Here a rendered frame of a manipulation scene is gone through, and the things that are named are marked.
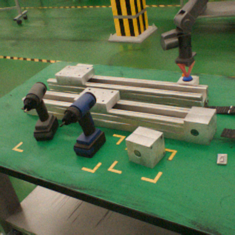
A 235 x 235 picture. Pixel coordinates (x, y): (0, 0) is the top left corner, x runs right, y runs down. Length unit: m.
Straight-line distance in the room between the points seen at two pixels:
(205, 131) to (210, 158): 0.09
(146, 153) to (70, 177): 0.29
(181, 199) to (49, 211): 1.05
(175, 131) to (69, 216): 0.86
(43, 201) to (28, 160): 0.69
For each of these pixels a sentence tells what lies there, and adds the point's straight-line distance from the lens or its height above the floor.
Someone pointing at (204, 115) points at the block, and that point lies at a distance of 1.33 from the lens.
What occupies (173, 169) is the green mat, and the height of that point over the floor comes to 0.78.
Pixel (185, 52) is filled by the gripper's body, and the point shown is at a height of 0.98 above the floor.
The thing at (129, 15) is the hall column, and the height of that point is 0.32.
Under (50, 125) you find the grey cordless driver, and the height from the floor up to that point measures 0.83.
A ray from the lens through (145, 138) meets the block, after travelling 1.24.
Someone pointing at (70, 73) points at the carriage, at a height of 0.90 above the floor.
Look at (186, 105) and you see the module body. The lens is 1.52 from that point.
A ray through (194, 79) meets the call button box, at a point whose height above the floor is 0.84.
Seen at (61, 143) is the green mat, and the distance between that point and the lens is 1.49.
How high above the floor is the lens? 1.59
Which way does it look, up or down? 32 degrees down
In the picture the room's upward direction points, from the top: 12 degrees counter-clockwise
